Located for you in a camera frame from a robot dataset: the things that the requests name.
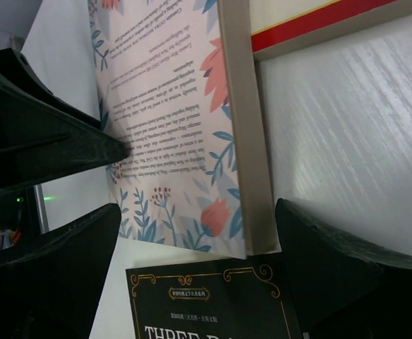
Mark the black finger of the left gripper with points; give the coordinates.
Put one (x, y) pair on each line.
(42, 138)

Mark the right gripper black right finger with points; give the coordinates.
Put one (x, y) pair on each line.
(342, 285)

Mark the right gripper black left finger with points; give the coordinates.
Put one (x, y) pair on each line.
(50, 286)

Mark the Three Days to See book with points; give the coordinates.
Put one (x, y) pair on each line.
(226, 298)

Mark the floral cover book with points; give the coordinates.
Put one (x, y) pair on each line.
(177, 86)

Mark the red white cover book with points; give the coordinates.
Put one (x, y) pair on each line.
(282, 27)

